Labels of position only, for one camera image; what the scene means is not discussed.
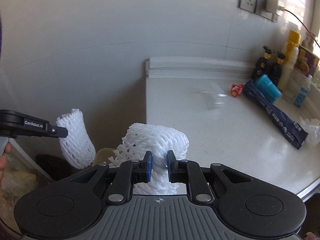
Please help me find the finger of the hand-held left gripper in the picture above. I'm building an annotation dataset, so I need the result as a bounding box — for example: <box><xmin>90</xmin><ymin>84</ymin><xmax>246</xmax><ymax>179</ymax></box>
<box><xmin>49</xmin><ymin>126</ymin><xmax>68</xmax><ymax>139</ymax></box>

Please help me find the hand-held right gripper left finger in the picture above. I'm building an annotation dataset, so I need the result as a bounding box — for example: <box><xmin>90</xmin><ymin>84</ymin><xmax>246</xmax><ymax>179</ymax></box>
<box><xmin>50</xmin><ymin>151</ymin><xmax>153</xmax><ymax>205</ymax></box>

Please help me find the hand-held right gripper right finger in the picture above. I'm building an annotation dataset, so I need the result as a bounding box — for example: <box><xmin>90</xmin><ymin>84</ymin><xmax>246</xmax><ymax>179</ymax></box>
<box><xmin>167</xmin><ymin>150</ymin><xmax>270</xmax><ymax>205</ymax></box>

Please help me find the red cable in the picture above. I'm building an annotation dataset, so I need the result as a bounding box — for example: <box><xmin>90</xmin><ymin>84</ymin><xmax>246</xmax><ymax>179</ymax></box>
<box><xmin>284</xmin><ymin>8</ymin><xmax>320</xmax><ymax>48</ymax></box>

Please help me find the wide white foam fruit net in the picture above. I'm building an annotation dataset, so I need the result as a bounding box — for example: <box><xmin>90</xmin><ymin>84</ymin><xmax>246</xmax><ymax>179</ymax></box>
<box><xmin>107</xmin><ymin>122</ymin><xmax>190</xmax><ymax>196</ymax></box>

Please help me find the person's left hand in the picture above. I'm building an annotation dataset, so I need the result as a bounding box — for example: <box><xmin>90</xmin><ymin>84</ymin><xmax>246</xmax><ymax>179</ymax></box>
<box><xmin>0</xmin><ymin>143</ymin><xmax>12</xmax><ymax>183</ymax></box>

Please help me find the blue plastic cup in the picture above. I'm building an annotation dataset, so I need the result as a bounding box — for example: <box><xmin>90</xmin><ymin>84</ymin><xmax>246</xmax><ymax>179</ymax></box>
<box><xmin>254</xmin><ymin>74</ymin><xmax>283</xmax><ymax>103</ymax></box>

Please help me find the person's purple clothing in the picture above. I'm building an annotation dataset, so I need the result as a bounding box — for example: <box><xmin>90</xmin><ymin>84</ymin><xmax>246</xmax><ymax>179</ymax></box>
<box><xmin>0</xmin><ymin>227</ymin><xmax>20</xmax><ymax>240</ymax></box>

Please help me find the clear spray bottle blue label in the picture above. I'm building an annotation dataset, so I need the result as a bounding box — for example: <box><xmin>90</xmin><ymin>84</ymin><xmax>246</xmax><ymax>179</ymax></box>
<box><xmin>292</xmin><ymin>74</ymin><xmax>313</xmax><ymax>108</ymax></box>

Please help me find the dark bottle with flat cap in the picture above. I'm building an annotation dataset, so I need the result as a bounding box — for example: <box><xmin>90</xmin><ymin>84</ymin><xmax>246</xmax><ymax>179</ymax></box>
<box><xmin>251</xmin><ymin>45</ymin><xmax>275</xmax><ymax>81</ymax></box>

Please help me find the dark bottle with gold collar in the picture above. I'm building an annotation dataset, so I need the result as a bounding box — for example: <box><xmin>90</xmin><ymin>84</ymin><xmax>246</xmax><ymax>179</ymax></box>
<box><xmin>271</xmin><ymin>51</ymin><xmax>287</xmax><ymax>87</ymax></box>

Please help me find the dark blue packet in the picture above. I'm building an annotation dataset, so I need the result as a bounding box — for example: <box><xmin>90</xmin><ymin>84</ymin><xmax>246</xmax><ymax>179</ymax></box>
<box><xmin>242</xmin><ymin>79</ymin><xmax>310</xmax><ymax>150</ymax></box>

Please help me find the purple instant noodle cup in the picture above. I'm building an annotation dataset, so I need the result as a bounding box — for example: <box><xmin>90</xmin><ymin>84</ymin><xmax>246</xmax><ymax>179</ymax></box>
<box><xmin>294</xmin><ymin>45</ymin><xmax>320</xmax><ymax>78</ymax></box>

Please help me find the small red white wrapper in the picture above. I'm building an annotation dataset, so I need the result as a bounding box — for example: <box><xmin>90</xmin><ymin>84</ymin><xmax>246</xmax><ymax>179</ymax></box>
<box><xmin>230</xmin><ymin>83</ymin><xmax>244</xmax><ymax>98</ymax></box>

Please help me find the grey capped bottle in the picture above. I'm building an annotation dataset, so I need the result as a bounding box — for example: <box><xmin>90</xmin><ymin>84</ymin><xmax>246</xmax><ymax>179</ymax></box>
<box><xmin>301</xmin><ymin>33</ymin><xmax>315</xmax><ymax>51</ymax></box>

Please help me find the narrow white foam fruit net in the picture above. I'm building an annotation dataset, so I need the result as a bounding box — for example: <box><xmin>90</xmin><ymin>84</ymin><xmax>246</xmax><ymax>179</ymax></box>
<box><xmin>55</xmin><ymin>108</ymin><xmax>97</xmax><ymax>170</ymax></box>

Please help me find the white bottle with yellow cap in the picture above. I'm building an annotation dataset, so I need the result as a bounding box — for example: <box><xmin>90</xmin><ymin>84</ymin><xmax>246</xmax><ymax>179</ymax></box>
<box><xmin>277</xmin><ymin>29</ymin><xmax>302</xmax><ymax>92</ymax></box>

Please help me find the beige plastic bin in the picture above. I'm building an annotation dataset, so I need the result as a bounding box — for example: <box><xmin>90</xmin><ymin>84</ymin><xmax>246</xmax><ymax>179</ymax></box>
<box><xmin>95</xmin><ymin>148</ymin><xmax>118</xmax><ymax>165</ymax></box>

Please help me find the white rimmed container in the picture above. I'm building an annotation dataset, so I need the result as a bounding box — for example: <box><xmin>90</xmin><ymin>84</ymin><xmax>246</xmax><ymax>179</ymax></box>
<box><xmin>0</xmin><ymin>139</ymin><xmax>54</xmax><ymax>205</ymax></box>

